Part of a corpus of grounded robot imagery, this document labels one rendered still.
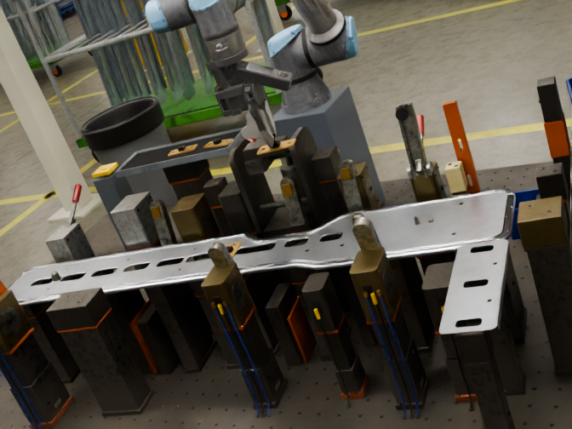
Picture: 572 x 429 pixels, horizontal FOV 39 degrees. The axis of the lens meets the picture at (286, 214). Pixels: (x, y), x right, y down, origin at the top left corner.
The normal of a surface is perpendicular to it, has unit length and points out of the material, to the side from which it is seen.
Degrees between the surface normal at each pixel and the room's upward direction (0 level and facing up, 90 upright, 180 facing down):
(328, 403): 0
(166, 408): 0
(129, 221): 90
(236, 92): 91
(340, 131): 90
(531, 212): 0
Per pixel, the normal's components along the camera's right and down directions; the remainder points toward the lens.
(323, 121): -0.41, 0.51
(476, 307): -0.33, -0.86
